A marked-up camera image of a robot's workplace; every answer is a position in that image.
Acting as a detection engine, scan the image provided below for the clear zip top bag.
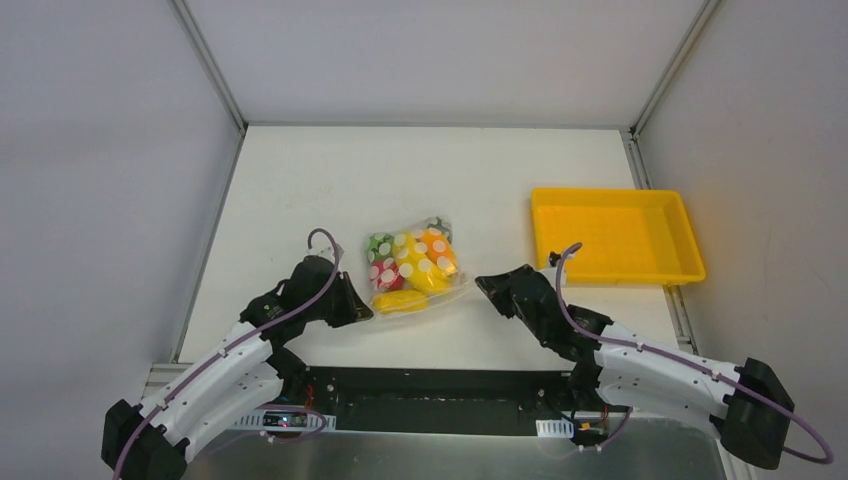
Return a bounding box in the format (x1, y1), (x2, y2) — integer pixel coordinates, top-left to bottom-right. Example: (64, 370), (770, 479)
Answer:
(363, 215), (469, 317)

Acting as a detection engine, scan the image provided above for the yellow fake corn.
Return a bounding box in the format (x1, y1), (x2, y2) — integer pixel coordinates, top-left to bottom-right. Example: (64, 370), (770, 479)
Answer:
(373, 289), (429, 315)

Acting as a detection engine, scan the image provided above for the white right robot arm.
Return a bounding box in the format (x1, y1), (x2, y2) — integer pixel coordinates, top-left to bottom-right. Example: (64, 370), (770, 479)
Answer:
(475, 265), (795, 470)

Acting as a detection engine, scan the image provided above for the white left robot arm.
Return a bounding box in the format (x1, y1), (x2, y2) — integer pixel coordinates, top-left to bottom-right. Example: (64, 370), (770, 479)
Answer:
(100, 255), (374, 479)

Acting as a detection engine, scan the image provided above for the red fake food ball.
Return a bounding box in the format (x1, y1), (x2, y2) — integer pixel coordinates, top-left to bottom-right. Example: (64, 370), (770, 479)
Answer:
(369, 257), (405, 293)

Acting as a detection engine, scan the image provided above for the green fake food ball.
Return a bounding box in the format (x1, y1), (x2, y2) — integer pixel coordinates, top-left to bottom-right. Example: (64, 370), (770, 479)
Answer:
(365, 232), (394, 264)

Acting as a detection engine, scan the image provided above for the yellow fake banana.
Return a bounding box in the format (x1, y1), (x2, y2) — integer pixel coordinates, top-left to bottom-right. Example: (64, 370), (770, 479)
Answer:
(392, 232), (451, 295)

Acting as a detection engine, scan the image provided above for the orange fake food ball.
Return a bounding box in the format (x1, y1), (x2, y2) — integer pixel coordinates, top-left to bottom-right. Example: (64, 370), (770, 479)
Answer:
(421, 228), (459, 277)

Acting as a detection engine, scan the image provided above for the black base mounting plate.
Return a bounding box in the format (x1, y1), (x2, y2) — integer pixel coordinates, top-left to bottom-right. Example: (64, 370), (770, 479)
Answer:
(282, 366), (607, 436)

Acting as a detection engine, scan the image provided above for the yellow plastic tray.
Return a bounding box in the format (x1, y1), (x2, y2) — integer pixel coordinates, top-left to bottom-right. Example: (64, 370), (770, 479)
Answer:
(531, 187), (706, 286)

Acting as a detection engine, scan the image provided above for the aluminium frame rail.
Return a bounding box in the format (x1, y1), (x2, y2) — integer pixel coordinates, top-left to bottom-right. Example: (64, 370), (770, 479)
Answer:
(169, 1), (248, 363)

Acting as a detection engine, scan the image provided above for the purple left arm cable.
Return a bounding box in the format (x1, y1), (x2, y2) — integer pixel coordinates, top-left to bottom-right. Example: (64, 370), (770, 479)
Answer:
(111, 227), (343, 480)

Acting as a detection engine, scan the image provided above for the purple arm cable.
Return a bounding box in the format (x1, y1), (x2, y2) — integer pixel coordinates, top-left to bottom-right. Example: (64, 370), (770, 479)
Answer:
(548, 242), (835, 466)
(111, 227), (343, 480)

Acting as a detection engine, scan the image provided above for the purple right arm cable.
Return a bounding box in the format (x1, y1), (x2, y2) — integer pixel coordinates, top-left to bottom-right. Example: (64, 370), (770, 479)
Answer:
(548, 242), (835, 466)

